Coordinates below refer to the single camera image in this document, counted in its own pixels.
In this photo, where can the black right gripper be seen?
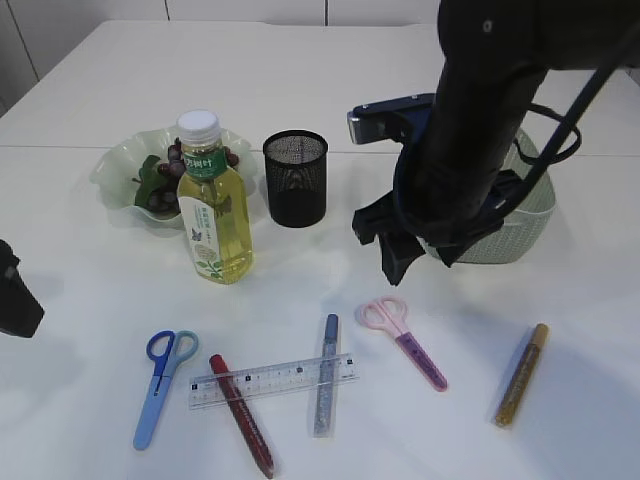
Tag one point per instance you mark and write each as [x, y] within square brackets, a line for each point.
[451, 208]

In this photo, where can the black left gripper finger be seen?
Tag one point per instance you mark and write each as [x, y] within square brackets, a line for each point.
[20, 313]

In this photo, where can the pink scissors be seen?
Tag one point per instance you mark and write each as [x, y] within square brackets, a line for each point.
[389, 314]

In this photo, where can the blue scissors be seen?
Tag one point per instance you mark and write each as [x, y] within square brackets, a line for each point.
[167, 350]

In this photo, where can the yellow tea drink bottle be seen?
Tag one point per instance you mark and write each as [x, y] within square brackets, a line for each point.
[213, 201]

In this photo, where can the purple artificial grape bunch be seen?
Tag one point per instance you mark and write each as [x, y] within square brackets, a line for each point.
[157, 181]

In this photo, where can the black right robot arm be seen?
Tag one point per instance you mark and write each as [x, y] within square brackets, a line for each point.
[497, 54]

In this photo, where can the black mesh pen holder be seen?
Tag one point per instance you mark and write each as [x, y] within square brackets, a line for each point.
[296, 177]

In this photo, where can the green woven plastic basket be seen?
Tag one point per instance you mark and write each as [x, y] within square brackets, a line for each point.
[523, 226]

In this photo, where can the green wavy plastic plate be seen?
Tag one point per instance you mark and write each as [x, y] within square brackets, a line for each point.
[114, 172]

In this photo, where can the gold glitter pen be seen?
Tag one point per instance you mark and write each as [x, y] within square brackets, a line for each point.
[521, 377]

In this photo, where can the silver glitter pen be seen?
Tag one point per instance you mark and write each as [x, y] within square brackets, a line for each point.
[325, 394]

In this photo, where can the clear plastic ruler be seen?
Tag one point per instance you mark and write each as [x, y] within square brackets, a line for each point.
[271, 380]

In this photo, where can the red glitter pen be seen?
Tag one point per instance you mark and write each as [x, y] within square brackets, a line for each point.
[244, 419]

